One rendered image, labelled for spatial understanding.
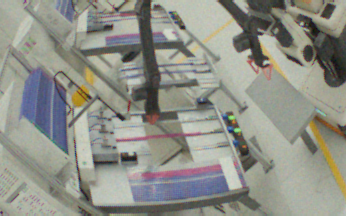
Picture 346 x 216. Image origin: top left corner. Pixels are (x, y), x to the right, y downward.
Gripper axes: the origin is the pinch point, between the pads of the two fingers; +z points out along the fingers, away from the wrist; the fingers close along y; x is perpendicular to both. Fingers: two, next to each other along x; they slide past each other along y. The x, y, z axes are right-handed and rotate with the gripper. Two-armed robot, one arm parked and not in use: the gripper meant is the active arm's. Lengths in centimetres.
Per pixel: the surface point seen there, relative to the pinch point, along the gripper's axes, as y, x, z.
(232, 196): 60, 26, 2
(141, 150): 19.8, -8.1, 1.2
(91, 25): -117, -29, -7
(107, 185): 44, -28, 2
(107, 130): 11.9, -23.3, -5.4
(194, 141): 16.6, 17.1, 0.8
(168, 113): -7.9, 9.7, 1.1
